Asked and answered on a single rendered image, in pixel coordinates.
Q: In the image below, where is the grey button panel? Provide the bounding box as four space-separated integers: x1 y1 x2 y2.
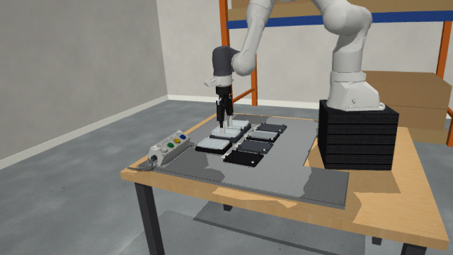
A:
128 130 191 170

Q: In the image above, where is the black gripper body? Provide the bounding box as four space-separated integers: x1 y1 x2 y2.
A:
216 86 231 106

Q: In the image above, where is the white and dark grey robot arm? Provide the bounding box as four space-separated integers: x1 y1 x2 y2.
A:
204 0 386 111

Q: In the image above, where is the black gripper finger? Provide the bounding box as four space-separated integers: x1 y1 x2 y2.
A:
225 95 233 127
216 98 227 135

